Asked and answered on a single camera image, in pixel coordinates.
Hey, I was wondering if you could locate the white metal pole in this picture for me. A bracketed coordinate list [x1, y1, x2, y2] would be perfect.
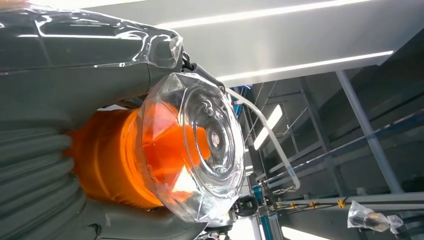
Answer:
[335, 69, 405, 195]

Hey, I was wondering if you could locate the clear plastic bag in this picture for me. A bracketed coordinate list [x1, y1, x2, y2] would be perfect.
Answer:
[346, 200, 405, 233]

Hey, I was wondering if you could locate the blue metal post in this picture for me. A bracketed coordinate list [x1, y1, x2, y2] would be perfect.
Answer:
[252, 184, 276, 240]

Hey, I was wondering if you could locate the black round knob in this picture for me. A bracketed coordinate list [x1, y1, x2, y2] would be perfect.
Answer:
[233, 195, 260, 218]

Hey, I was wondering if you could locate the orange bottle with clear cap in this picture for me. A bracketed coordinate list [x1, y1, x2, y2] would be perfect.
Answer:
[64, 72, 246, 223]

